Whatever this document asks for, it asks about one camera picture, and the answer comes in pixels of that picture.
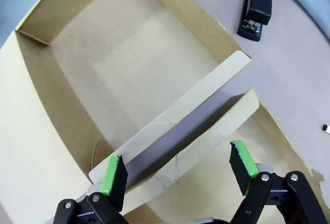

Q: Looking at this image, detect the black stapler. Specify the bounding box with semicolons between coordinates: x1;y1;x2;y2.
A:
236;0;273;42

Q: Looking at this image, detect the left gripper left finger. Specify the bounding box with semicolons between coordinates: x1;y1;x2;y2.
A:
53;154;129;224

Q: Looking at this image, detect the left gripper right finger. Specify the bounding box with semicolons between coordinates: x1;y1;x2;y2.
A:
228;140;326;224

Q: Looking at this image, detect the brown cardboard box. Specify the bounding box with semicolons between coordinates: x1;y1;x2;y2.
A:
0;0;326;224

